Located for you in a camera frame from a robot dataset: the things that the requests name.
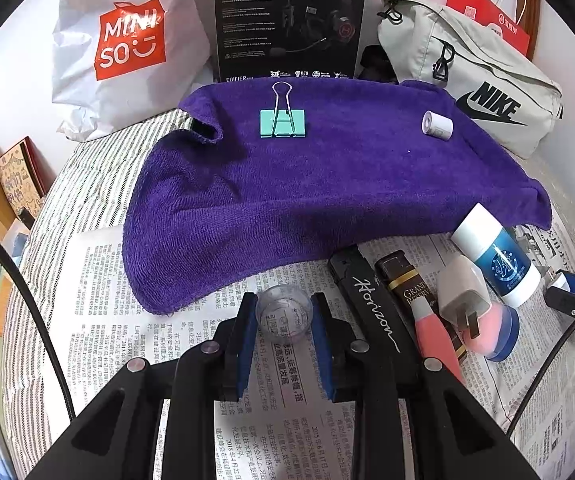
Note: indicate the teal binder clip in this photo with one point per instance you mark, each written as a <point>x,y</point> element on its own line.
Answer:
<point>282,124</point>

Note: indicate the white plastic bag red logo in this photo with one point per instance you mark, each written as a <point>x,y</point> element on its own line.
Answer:
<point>132,90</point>

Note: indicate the pink and white lighter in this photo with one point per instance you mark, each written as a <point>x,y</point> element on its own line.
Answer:
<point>433,335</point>

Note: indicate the clear plastic cup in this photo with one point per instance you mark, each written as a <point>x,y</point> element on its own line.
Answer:
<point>283,316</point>

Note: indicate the white bottle with blue label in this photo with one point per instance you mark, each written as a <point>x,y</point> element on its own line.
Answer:
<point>502,260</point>

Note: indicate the grey waist bag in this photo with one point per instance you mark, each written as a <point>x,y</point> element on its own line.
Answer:
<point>477,60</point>

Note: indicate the brown patterned book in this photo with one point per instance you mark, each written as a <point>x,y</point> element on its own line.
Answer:
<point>19,180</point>

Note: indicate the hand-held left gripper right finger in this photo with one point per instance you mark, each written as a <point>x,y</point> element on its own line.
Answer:
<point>321,347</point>

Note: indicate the white charger plug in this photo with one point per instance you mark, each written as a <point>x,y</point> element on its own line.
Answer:
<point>460,287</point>

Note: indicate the newspaper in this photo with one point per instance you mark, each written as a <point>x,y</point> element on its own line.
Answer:
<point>117,280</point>

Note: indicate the striped bed sheet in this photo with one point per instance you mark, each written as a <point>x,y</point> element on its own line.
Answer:
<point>92,175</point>

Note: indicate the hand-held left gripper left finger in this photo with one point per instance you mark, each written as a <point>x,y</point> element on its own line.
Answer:
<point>247,347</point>

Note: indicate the black headset box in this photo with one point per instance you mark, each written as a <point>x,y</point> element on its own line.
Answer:
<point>287,20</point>

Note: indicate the pink and blue round container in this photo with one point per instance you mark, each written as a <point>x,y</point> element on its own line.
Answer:
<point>498,335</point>

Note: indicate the small white roll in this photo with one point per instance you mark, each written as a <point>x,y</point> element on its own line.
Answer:
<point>437,125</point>

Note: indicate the black lighter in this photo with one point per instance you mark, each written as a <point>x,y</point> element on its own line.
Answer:
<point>367,295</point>

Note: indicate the purple towel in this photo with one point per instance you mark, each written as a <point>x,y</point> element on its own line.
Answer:
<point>317,185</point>

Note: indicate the red paper bag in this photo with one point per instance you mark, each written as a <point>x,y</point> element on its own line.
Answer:
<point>472,7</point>

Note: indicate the brown gold-label lighter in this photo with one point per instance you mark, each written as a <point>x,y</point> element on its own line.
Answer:
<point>401,280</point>

